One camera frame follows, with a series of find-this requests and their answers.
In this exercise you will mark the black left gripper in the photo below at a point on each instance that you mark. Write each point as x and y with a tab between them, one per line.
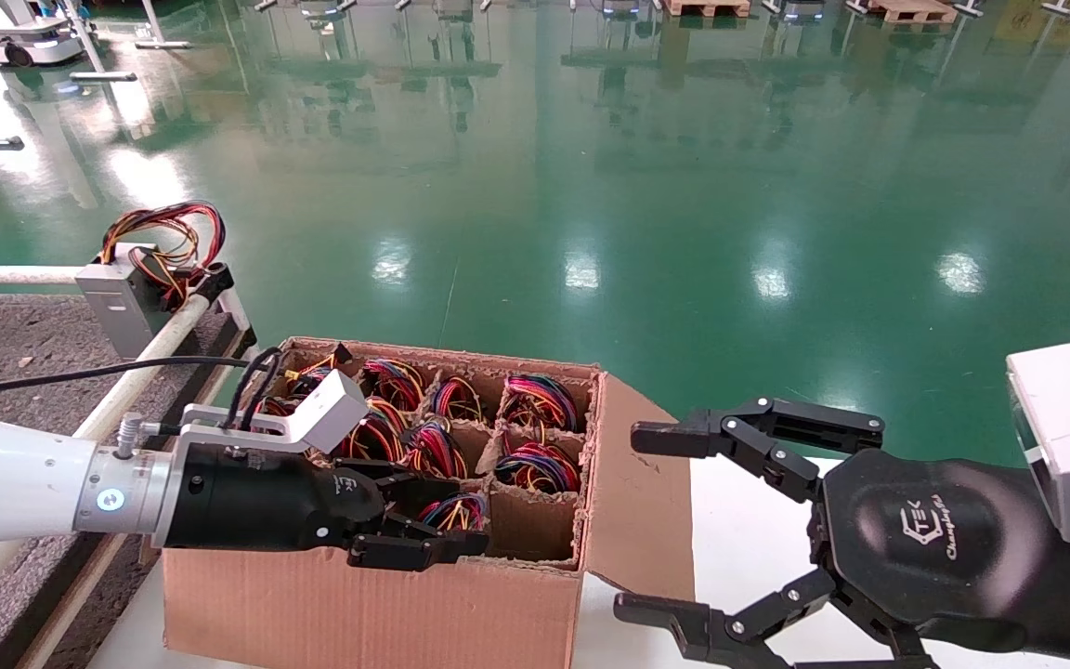
256	502

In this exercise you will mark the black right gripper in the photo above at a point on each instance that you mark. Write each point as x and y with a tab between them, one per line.
925	539

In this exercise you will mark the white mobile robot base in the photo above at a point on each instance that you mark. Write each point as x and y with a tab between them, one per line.
29	46

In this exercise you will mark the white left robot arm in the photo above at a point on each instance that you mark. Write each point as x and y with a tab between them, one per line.
15	474

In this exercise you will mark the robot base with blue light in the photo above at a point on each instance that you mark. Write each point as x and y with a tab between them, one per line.
802	7
620	6

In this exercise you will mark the brown cardboard box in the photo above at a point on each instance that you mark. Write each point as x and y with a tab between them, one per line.
358	604

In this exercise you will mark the cardboard cell divider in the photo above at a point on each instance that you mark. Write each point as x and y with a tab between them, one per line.
526	525

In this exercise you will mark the black pipe clamp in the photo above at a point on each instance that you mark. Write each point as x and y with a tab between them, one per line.
212	282

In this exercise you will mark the wooden pallet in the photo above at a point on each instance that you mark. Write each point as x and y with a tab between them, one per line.
707	7
911	11

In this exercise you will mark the metal stand with flat foot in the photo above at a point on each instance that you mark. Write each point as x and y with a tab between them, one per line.
163	44
103	75

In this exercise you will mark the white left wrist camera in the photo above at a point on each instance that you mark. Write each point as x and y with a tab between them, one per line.
335	409

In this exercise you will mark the dark conveyor side rail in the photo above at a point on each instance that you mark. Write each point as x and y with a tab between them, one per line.
210	358

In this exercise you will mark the short white frame pipe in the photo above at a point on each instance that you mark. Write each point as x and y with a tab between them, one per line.
236	311

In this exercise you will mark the long white conveyor rail pipe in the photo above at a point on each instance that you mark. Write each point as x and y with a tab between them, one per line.
154	348

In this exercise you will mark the white horizontal rail pipe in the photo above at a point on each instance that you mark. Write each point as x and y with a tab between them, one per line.
6	275

